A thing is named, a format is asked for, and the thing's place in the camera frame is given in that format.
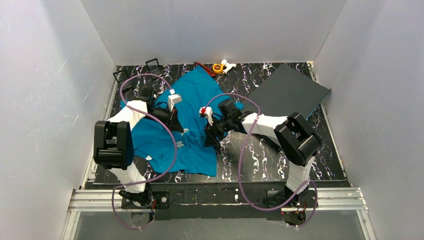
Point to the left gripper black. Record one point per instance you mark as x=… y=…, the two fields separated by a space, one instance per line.
x=173 y=120

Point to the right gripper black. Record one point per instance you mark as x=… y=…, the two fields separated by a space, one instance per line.
x=212 y=129

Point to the blue garment cloth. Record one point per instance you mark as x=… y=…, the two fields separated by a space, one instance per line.
x=197 y=89

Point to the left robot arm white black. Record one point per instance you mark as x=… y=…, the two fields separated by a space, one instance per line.
x=113 y=147

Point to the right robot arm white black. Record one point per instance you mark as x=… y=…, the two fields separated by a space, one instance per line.
x=297 y=139

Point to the silver snowflake brooch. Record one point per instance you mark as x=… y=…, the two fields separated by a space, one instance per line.
x=180 y=144

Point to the red black utility knife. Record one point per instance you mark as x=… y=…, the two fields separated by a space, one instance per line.
x=208 y=70

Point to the yellow tape measure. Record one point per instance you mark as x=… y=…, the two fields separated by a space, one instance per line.
x=217 y=68

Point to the white plastic fitting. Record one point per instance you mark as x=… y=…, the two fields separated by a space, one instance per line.
x=227 y=66

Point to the dark grey flat box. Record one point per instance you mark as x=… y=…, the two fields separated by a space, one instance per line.
x=287 y=91

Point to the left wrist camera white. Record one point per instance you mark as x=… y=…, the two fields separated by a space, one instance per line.
x=172 y=100

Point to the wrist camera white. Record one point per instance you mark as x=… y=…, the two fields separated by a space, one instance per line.
x=206 y=112
x=172 y=100

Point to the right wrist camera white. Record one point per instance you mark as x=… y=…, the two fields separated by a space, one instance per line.
x=206 y=112

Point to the black frame stand rear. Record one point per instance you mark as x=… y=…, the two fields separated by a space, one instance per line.
x=154 y=67

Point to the black frame stand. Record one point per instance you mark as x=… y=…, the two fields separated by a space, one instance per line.
x=120 y=77
x=154 y=67

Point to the black frame stand left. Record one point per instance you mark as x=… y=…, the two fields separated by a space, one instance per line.
x=120 y=77

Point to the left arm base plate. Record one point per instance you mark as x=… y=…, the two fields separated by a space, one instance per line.
x=148 y=199

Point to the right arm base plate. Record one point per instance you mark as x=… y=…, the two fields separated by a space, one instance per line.
x=300 y=209

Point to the aluminium rail frame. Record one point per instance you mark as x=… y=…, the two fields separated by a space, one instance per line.
x=211 y=208

